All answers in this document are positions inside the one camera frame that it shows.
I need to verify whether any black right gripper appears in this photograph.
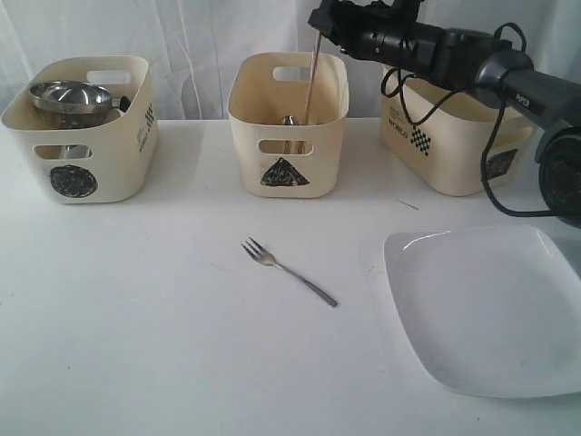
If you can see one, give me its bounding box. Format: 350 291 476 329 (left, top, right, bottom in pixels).
308 0 445 79

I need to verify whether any cream bin with triangle mark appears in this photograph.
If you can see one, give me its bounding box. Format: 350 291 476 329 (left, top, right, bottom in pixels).
227 52 350 199

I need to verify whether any steel mug with handle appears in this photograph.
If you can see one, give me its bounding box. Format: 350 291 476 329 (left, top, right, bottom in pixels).
112 95 132 113

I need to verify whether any stainless steel bowl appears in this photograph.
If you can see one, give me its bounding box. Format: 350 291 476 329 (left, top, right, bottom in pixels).
27 80 113 129

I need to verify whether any cream bin with square mark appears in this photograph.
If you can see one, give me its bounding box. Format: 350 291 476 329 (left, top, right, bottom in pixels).
380 79 537 196

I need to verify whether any white square plate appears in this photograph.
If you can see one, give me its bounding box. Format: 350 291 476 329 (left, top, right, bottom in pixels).
383 224 580 399

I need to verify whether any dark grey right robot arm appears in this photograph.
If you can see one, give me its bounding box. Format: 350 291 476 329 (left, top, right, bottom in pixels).
308 1 580 227

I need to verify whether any white backdrop curtain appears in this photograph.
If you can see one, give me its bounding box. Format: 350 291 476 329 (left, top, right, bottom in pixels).
1 0 580 120

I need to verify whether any cream bin with circle mark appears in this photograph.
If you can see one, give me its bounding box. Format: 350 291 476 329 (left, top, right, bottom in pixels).
1 55 158 203

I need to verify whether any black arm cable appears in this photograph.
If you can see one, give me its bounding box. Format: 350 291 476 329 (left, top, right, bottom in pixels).
379 22 553 217

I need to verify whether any steel fork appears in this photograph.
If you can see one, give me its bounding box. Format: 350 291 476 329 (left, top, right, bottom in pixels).
241 237 339 308

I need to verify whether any steel spoon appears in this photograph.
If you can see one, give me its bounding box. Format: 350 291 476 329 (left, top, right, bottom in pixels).
281 114 303 155

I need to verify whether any wooden chopstick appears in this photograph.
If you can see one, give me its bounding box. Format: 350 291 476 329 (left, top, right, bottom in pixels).
303 32 322 125

